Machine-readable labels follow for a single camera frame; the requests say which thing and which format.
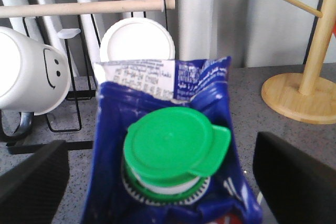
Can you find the wooden mug tree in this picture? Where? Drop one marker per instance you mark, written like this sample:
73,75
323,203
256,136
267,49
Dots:
307,97

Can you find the white ribbed mug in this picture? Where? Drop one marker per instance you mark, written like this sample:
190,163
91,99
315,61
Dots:
136,39

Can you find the white smiley face mug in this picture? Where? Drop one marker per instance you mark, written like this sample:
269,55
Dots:
35,79

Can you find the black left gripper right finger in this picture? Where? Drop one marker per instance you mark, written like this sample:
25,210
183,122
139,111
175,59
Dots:
297,187

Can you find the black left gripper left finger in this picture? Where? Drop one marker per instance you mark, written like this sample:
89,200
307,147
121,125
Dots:
32,191

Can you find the blue white milk carton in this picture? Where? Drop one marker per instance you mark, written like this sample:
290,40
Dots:
164,149

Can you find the orange enamel mug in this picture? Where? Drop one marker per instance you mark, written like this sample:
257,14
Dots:
334,30

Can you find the grey pleated curtain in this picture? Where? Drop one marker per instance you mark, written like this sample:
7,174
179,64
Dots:
254,33

